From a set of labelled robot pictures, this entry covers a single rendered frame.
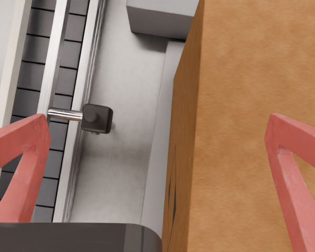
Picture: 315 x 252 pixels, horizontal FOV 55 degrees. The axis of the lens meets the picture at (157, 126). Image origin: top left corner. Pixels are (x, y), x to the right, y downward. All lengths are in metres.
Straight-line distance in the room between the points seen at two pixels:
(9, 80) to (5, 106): 0.03
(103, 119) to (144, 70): 0.17
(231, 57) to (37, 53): 0.33
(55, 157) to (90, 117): 0.14
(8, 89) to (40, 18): 0.11
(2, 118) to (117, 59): 0.19
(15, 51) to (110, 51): 0.14
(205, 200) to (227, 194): 0.01
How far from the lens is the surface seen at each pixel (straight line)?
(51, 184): 0.44
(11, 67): 0.43
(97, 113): 0.33
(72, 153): 0.43
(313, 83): 0.21
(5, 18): 0.56
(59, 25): 0.38
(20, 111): 0.46
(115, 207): 0.48
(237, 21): 0.20
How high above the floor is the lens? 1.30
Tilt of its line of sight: 86 degrees down
